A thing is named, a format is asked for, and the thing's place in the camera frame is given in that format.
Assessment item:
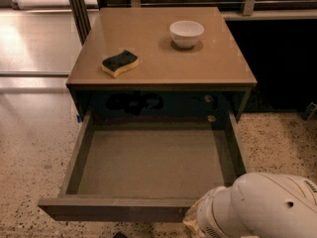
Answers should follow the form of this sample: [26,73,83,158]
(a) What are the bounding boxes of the brown drawer cabinet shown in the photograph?
[66,7,257,117]

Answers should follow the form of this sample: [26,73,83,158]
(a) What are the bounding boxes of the white ceramic bowl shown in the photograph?
[169,21,204,49]

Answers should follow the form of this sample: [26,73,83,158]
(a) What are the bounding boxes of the grey top drawer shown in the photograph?
[39,112,251,222]

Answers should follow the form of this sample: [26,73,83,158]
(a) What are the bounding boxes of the yellow green sponge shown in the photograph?
[102,50,139,78]

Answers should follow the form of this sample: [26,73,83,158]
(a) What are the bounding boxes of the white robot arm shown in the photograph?
[183,173,317,238]

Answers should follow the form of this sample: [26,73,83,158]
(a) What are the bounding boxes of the dark vertical frame post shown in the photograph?
[68,0,91,44]

